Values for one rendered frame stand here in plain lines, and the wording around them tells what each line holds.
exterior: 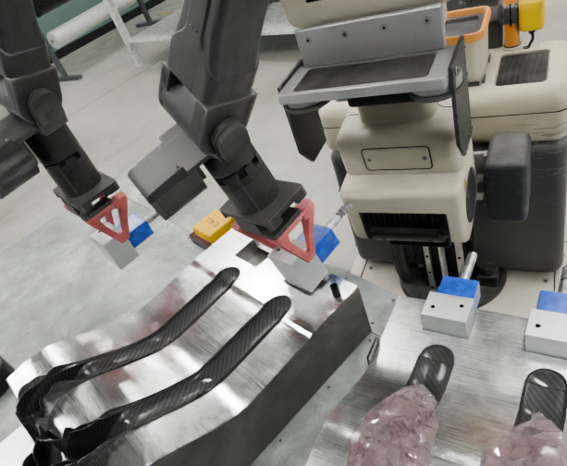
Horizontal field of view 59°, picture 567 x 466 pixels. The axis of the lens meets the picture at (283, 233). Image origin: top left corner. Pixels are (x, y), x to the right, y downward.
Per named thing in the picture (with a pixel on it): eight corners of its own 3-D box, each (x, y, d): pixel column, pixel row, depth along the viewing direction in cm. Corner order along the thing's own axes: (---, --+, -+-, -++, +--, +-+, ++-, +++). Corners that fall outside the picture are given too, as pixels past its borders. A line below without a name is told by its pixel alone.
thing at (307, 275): (345, 214, 71) (328, 186, 68) (371, 220, 67) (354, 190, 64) (287, 282, 67) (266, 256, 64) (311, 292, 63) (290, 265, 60)
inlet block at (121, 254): (170, 210, 86) (155, 186, 82) (185, 218, 82) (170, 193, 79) (107, 259, 81) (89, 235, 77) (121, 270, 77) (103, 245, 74)
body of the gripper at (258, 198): (275, 236, 54) (239, 186, 50) (226, 221, 62) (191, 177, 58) (311, 195, 56) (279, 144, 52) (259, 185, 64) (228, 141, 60)
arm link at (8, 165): (54, 86, 59) (11, 61, 62) (-34, 141, 53) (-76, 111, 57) (89, 159, 68) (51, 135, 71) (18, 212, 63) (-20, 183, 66)
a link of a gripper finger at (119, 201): (114, 259, 73) (78, 211, 67) (94, 244, 78) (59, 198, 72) (150, 230, 76) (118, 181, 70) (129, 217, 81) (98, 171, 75)
